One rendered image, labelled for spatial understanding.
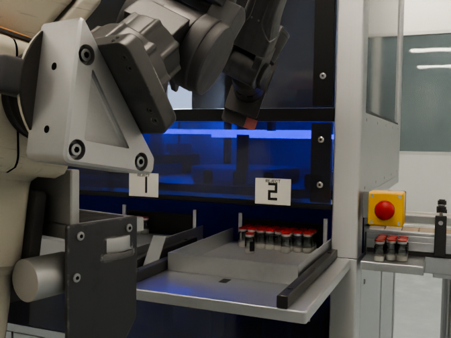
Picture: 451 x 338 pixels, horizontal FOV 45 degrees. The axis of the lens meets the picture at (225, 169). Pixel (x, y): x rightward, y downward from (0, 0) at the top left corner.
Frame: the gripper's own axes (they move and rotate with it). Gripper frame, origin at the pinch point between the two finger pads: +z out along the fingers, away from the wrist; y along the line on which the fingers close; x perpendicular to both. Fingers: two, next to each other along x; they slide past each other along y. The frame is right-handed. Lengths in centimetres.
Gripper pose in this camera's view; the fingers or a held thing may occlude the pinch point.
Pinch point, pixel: (249, 97)
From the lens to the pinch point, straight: 113.4
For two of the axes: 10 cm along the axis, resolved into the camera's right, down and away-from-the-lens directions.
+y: -3.2, 9.4, -0.6
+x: 9.4, 3.2, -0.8
